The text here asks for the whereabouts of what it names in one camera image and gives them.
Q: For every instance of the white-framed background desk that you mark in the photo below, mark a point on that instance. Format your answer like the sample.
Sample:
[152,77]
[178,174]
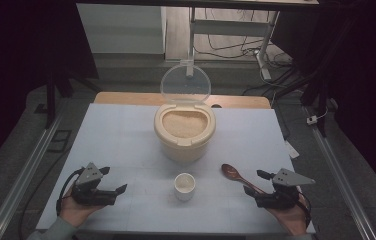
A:
[229,27]

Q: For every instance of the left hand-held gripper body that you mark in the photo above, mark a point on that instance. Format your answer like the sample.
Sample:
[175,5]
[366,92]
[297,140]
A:
[89,195]

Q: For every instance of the person's left hand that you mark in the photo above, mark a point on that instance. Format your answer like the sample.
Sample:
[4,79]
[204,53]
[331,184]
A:
[76,211]

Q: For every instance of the white background panel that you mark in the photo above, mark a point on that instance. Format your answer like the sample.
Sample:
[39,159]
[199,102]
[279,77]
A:
[119,28]

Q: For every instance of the black floor frame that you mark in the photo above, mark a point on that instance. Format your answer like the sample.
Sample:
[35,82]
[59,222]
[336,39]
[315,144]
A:
[59,140]

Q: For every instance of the brown wooden spoon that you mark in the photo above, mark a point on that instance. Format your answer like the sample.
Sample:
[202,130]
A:
[231,172]

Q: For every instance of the clear round container lid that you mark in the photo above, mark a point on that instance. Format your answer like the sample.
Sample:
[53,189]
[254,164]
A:
[186,83]

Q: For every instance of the small white plug box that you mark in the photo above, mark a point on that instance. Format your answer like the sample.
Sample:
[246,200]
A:
[311,120]

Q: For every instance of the white table cover sheet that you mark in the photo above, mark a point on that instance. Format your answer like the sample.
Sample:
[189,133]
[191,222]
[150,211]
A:
[126,133]

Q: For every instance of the beige rice container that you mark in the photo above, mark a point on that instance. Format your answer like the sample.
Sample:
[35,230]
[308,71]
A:
[184,148]

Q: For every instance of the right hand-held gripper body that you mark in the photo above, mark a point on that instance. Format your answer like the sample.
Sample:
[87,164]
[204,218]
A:
[284,193]

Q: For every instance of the person's right hand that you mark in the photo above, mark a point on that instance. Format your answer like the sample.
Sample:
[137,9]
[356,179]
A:
[291,218]

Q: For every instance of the white cup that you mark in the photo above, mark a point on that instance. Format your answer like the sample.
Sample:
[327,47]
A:
[184,193]

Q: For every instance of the black metal stand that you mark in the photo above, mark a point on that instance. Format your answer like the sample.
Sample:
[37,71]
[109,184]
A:
[50,100]
[321,110]

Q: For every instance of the rice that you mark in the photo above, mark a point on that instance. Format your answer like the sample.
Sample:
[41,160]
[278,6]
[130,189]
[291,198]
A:
[184,124]

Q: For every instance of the aluminium floor rail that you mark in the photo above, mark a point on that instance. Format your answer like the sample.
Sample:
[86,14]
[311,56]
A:
[22,176]
[339,173]

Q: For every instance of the white paper tag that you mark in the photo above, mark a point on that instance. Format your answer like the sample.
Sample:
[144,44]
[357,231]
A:
[292,150]

